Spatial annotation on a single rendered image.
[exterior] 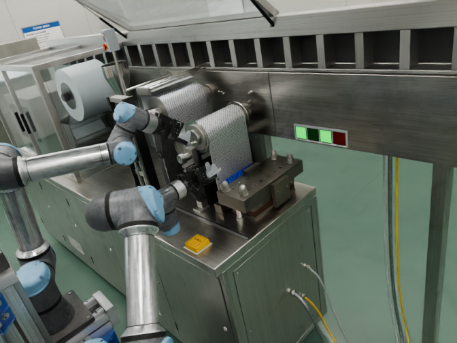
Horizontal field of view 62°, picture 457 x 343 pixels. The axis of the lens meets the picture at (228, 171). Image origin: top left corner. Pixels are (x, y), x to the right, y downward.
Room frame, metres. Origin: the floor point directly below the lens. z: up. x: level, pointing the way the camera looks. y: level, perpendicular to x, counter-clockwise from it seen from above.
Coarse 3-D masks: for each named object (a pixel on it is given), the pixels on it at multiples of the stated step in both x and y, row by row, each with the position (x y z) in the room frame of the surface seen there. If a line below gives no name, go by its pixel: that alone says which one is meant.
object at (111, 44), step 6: (102, 30) 1.95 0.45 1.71; (108, 30) 1.93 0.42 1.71; (114, 30) 1.94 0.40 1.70; (102, 36) 1.97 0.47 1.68; (108, 36) 1.92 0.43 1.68; (114, 36) 1.93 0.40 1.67; (108, 42) 1.92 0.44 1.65; (114, 42) 1.93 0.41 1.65; (108, 48) 1.93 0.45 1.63; (114, 48) 1.93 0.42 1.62
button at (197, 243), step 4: (196, 236) 1.27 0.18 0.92; (200, 236) 1.27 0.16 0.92; (188, 240) 1.26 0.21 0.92; (192, 240) 1.25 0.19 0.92; (196, 240) 1.25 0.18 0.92; (200, 240) 1.24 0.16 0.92; (204, 240) 1.23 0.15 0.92; (208, 240) 1.24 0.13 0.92; (188, 244) 1.23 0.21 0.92; (192, 244) 1.22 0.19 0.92; (196, 244) 1.22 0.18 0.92; (200, 244) 1.21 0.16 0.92; (204, 244) 1.22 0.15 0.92; (188, 248) 1.23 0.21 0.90; (192, 248) 1.21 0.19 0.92; (196, 248) 1.20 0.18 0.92; (200, 248) 1.21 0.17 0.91
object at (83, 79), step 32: (0, 64) 2.81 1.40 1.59; (32, 64) 2.35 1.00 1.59; (64, 64) 2.22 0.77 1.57; (96, 64) 2.34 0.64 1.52; (0, 96) 2.82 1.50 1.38; (32, 96) 2.28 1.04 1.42; (64, 96) 2.18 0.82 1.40; (96, 96) 2.30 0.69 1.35; (32, 128) 2.48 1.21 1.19; (64, 128) 2.14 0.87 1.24; (96, 128) 2.25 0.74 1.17
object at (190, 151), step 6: (186, 150) 1.53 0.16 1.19; (192, 150) 1.50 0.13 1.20; (186, 156) 1.49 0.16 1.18; (192, 156) 1.50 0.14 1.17; (192, 162) 1.51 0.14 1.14; (198, 162) 1.51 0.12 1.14; (204, 192) 1.52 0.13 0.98; (198, 204) 1.52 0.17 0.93; (204, 204) 1.51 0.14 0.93; (198, 210) 1.49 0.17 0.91; (204, 210) 1.49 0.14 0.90
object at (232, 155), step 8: (232, 136) 1.56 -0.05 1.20; (240, 136) 1.59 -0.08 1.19; (224, 144) 1.53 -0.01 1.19; (232, 144) 1.56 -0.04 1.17; (240, 144) 1.59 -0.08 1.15; (248, 144) 1.62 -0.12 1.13; (216, 152) 1.49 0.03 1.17; (224, 152) 1.52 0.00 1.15; (232, 152) 1.55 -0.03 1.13; (240, 152) 1.58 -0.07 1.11; (248, 152) 1.61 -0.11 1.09; (216, 160) 1.49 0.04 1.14; (224, 160) 1.52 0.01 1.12; (232, 160) 1.54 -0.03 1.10; (240, 160) 1.58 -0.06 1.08; (248, 160) 1.61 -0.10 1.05; (224, 168) 1.51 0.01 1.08; (232, 168) 1.54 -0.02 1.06; (240, 168) 1.57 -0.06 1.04; (224, 176) 1.50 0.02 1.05
